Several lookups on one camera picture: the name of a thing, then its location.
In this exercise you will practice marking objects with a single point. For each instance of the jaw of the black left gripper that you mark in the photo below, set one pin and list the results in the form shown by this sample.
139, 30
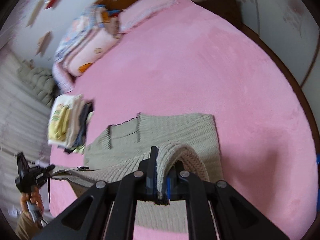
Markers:
48, 171

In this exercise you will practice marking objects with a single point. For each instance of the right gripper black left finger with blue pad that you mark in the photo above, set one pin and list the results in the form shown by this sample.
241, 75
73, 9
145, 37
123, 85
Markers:
106, 211

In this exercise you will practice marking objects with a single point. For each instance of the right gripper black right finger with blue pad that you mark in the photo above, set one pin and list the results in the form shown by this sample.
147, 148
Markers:
217, 210

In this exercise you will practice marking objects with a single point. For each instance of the beige knit cardigan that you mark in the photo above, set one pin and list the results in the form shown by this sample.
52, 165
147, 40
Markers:
117, 152

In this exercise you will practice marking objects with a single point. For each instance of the tan sleeve forearm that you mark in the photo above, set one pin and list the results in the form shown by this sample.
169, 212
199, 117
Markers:
26, 229

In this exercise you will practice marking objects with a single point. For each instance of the stack of folded clothes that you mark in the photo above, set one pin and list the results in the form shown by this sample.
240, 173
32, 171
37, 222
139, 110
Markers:
68, 122

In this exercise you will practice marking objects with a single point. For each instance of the person's left hand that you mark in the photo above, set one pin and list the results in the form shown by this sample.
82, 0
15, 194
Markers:
34, 197

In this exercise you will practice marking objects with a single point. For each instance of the grey puffer jacket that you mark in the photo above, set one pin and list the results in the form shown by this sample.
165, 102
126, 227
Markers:
39, 80

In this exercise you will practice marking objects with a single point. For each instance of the blue plastic box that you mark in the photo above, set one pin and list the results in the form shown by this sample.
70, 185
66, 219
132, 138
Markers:
318, 159

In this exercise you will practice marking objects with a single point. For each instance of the pink bed sheet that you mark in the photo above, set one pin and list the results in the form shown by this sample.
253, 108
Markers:
186, 60

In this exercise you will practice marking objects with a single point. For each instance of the folded pink floral quilt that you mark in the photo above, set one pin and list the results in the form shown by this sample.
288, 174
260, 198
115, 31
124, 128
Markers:
90, 36

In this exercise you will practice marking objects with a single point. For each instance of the pink pillow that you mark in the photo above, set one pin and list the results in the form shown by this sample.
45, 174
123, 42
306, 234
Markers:
140, 11

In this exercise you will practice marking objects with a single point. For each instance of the dark wooden nightstand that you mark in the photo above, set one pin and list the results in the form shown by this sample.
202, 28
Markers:
226, 9

